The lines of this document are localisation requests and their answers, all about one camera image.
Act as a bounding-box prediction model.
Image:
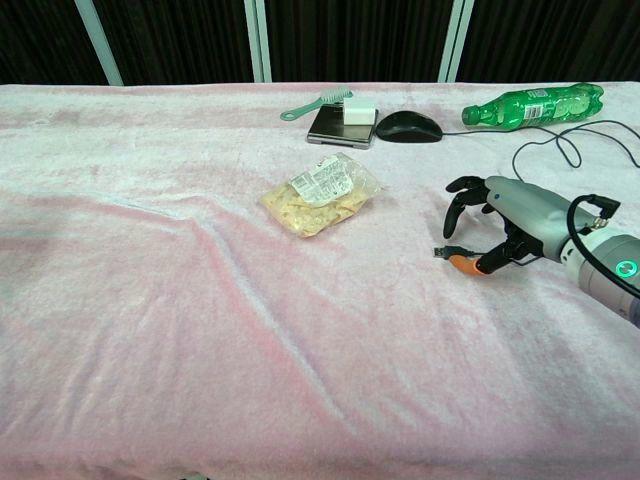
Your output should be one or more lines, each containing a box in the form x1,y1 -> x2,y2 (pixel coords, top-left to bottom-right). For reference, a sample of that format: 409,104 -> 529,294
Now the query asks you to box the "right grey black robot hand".
442,174 -> 597,278

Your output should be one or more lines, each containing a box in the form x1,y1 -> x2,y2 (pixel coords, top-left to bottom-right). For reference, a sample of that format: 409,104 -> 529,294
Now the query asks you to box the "black USB cable plug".
432,119 -> 640,261

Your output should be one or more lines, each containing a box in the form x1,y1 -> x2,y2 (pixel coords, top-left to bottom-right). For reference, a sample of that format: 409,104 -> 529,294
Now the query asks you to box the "black computer mouse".
375,110 -> 445,144

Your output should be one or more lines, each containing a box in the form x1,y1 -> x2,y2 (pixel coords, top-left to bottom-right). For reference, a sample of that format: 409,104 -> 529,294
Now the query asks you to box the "green plastic soda bottle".
460,82 -> 605,131

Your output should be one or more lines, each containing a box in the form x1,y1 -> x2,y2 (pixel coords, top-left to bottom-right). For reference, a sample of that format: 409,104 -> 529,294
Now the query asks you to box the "white charger cube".
342,96 -> 377,126

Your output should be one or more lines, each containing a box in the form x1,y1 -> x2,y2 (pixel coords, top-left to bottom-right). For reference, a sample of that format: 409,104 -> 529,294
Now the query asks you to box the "grey digital kitchen scale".
306,103 -> 377,150

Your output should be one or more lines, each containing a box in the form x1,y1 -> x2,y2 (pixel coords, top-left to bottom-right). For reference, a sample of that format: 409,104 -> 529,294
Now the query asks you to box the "clear bag of snack chips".
259,152 -> 385,239

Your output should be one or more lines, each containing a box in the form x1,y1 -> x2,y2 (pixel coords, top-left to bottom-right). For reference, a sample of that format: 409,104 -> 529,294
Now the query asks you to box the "mint green hair brush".
279,86 -> 354,122

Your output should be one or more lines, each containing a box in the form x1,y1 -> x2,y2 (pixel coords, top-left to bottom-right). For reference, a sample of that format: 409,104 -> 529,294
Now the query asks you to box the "pink plush table cloth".
0,79 -> 640,480

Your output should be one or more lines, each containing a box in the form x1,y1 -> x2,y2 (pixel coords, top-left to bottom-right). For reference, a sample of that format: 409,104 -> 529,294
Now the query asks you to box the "black arm signal cable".
566,193 -> 640,297

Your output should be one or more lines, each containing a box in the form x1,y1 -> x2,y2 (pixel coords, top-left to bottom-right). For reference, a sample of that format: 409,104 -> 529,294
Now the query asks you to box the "white slanted frame post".
436,0 -> 475,84
73,0 -> 125,87

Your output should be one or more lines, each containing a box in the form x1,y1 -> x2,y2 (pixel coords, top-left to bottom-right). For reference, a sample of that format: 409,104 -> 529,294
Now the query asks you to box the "white vertical frame post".
244,0 -> 274,84

